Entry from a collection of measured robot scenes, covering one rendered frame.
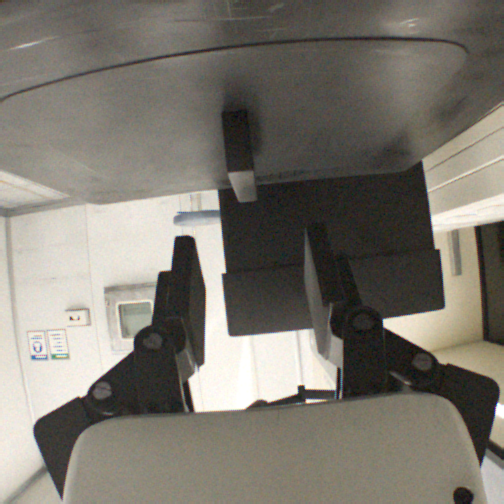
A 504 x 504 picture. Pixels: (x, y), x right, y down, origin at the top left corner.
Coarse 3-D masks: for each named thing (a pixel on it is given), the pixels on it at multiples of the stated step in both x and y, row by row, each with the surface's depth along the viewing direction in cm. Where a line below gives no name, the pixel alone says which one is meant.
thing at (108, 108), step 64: (0, 0) 8; (64, 0) 8; (128, 0) 9; (192, 0) 9; (256, 0) 10; (320, 0) 10; (384, 0) 10; (448, 0) 10; (0, 64) 10; (64, 64) 11; (128, 64) 12; (192, 64) 13; (256, 64) 13; (320, 64) 14; (384, 64) 14; (448, 64) 14; (0, 128) 15; (64, 128) 17; (128, 128) 18; (192, 128) 19; (256, 128) 20; (320, 128) 21; (384, 128) 22; (448, 128) 23; (64, 192) 29; (128, 192) 32; (192, 192) 35; (256, 192) 23
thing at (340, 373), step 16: (352, 320) 12; (368, 320) 12; (352, 336) 11; (368, 336) 11; (352, 352) 11; (368, 352) 11; (384, 352) 11; (336, 368) 13; (352, 368) 11; (368, 368) 10; (384, 368) 10; (336, 384) 13; (352, 384) 10; (368, 384) 10; (384, 384) 10
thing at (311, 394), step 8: (304, 392) 156; (312, 392) 154; (320, 392) 152; (328, 392) 151; (256, 400) 167; (264, 400) 150; (280, 400) 152; (288, 400) 153; (296, 400) 155; (304, 400) 157
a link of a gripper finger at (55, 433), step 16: (80, 400) 11; (48, 416) 11; (64, 416) 11; (80, 416) 11; (96, 416) 11; (112, 416) 11; (48, 432) 10; (64, 432) 10; (80, 432) 10; (48, 448) 10; (64, 448) 10; (48, 464) 9; (64, 464) 9; (64, 480) 9
